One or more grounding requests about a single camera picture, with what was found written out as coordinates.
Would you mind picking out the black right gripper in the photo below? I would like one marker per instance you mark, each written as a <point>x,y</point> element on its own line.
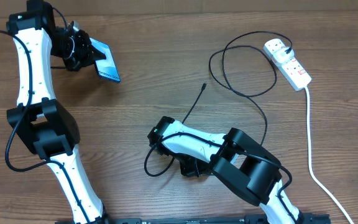
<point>191,171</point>

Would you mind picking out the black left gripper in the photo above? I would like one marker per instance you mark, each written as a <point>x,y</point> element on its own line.
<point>87,54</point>

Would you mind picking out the blue Galaxy smartphone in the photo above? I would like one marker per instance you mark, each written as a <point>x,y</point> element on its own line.
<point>106,67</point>

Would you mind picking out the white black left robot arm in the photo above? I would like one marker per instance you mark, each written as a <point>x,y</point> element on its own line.
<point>45,127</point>

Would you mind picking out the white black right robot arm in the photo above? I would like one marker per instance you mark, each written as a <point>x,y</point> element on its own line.
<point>245,167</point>

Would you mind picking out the white charger plug adapter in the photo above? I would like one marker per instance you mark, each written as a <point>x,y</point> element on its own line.
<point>283,55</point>

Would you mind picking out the white power strip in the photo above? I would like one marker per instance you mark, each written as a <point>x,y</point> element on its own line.
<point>293,71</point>

